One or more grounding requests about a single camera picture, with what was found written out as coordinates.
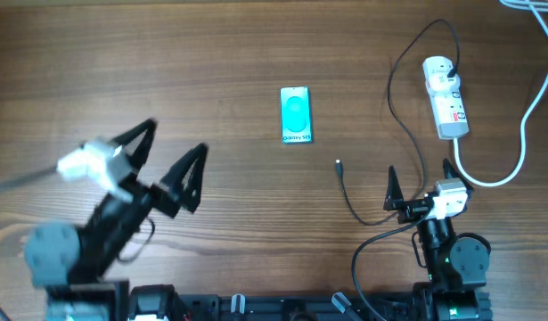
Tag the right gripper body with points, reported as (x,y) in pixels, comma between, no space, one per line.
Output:
(416,209)

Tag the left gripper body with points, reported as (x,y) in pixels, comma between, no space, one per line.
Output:
(153,197)

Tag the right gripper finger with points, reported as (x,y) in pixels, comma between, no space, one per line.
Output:
(394,198)
(450,172)

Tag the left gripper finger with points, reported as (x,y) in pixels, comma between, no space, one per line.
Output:
(137,142)
(183,181)

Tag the teal screen smartphone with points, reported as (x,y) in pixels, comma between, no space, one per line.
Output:
(296,124)

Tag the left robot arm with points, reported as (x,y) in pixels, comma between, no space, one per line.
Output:
(69,261)

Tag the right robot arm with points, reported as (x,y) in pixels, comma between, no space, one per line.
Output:
(457,264)

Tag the white USB charger plug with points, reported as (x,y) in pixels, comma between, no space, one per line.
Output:
(441,84)

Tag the white power strip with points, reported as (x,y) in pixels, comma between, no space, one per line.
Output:
(448,110)

